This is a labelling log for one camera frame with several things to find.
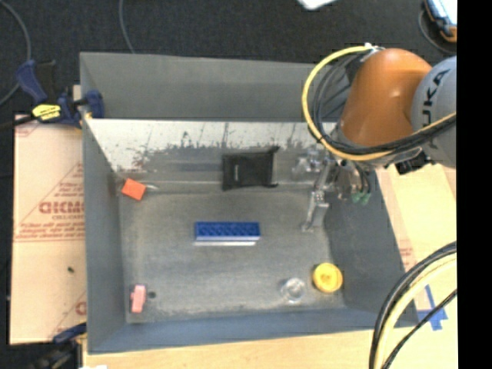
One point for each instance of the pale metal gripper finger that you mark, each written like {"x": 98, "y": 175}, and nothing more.
{"x": 321, "y": 213}
{"x": 310, "y": 213}

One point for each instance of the yellow round cap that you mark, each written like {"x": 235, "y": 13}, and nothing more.
{"x": 326, "y": 277}

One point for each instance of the black plastic holder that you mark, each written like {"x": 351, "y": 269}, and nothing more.
{"x": 249, "y": 169}

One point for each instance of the clear glass cup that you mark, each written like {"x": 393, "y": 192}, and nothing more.
{"x": 293, "y": 290}

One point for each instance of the blue toy brick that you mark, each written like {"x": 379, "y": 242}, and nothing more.
{"x": 227, "y": 230}

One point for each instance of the grey metal bin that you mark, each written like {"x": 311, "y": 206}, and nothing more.
{"x": 230, "y": 275}

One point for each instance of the orange square block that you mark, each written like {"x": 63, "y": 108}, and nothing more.
{"x": 133, "y": 189}

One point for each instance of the pink small block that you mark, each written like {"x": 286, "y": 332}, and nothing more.
{"x": 138, "y": 298}

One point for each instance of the black cylinder on white bracket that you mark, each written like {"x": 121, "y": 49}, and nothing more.
{"x": 410, "y": 165}

